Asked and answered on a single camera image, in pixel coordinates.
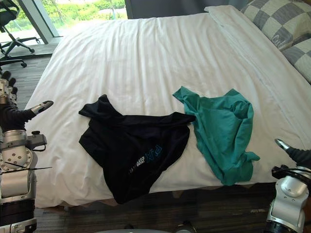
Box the robot body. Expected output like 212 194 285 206
94 220 195 233

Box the black office chair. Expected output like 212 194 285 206
0 0 41 68

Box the black printed t-shirt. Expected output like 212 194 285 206
78 94 197 204

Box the white bed sheet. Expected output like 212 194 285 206
204 5 311 151

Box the white bed duvet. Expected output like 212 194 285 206
24 12 299 209

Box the teal green t-shirt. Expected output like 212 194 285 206
172 85 261 186

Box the grey checkered pillow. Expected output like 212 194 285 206
281 38 311 84
240 0 311 51

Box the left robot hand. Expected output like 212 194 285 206
0 70 54 133

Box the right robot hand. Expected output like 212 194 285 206
275 138 311 168

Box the grey window frame post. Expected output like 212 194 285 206
18 0 64 45

